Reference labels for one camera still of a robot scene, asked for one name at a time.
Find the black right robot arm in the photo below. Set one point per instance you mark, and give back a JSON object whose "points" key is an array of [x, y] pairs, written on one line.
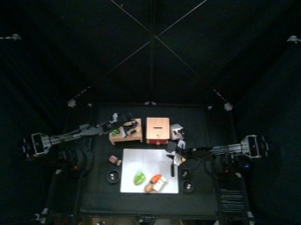
{"points": [[231, 148]]}

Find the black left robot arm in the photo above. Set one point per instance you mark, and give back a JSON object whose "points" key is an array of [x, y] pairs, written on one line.
{"points": [[64, 138]]}

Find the orange salmon toy sushi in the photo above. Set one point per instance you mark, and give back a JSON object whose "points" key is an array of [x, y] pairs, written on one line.
{"points": [[157, 177]]}

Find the white toy sushi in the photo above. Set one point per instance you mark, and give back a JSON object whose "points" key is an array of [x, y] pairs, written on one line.
{"points": [[160, 185]]}

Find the green toy sushi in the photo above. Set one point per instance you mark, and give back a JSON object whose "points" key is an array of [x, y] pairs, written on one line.
{"points": [[140, 178]]}

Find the pink toy sushi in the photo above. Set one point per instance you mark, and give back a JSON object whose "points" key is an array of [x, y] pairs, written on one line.
{"points": [[114, 160]]}

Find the brown toy sushi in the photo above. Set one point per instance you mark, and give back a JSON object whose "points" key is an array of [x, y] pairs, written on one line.
{"points": [[149, 188]]}

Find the green toy piece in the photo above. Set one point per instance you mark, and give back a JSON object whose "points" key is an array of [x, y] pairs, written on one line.
{"points": [[114, 132]]}

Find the black toy piece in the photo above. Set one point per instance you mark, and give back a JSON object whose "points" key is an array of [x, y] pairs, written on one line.
{"points": [[133, 132]]}

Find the white toy piece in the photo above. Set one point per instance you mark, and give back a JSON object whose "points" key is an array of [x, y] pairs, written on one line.
{"points": [[124, 133]]}

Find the black toy knife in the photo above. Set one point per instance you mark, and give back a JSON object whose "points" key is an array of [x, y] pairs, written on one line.
{"points": [[172, 168]]}

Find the open wooden tray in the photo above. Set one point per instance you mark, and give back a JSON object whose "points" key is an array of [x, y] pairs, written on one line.
{"points": [[127, 138]]}

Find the white grey toy appliance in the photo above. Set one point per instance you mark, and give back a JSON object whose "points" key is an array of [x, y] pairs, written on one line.
{"points": [[177, 130]]}

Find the small black bowl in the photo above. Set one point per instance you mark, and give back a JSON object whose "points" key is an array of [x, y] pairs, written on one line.
{"points": [[113, 176], [185, 173], [188, 186]]}

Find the wooden box with slot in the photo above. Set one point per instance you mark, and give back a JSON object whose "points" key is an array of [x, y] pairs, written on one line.
{"points": [[159, 129]]}

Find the white cutting board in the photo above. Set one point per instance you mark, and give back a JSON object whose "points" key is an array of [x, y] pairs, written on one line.
{"points": [[149, 164]]}

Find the black printed label plate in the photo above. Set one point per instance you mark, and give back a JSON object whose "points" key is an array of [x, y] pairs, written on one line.
{"points": [[231, 199]]}

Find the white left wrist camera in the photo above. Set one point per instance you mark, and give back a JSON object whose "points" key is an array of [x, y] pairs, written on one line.
{"points": [[116, 117]]}

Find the silver frame clamp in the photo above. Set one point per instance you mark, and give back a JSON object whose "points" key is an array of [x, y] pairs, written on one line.
{"points": [[72, 103], [228, 106], [294, 39], [15, 37]]}

